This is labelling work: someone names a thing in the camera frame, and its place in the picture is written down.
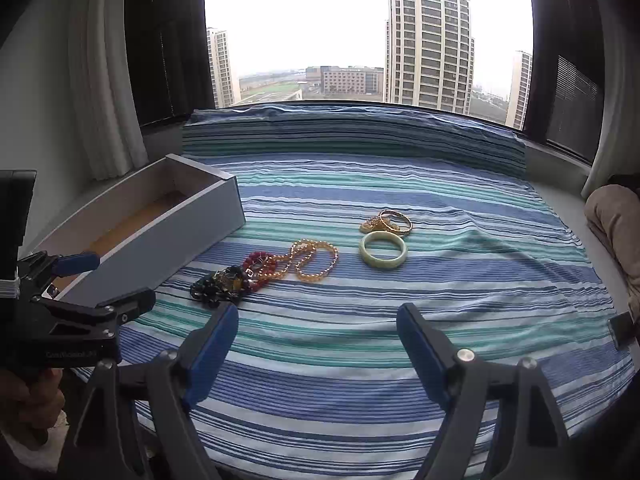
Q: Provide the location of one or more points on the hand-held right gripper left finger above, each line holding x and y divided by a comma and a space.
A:
215, 350

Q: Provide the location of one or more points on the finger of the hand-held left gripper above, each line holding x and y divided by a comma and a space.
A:
125, 306
80, 262

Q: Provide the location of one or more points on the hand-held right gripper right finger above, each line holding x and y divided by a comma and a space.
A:
420, 350

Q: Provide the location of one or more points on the grey tray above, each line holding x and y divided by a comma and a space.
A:
165, 240

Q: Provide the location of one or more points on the pale green jade bangle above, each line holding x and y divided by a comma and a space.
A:
382, 264

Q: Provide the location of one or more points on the person's left hand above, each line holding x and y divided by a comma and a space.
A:
30, 402

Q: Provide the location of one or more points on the blue green striped blanket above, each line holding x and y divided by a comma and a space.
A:
350, 310

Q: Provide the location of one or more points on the small black device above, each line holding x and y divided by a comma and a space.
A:
622, 330

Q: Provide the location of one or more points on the beige pillow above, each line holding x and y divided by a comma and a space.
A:
617, 225

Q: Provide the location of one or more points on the dark window blind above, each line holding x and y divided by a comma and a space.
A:
170, 45
570, 95

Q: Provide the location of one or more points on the beige apartment building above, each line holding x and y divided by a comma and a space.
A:
223, 67
519, 90

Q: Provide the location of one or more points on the low brown building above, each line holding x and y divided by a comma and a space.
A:
345, 80

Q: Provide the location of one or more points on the tall beige apartment tower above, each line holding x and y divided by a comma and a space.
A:
430, 45

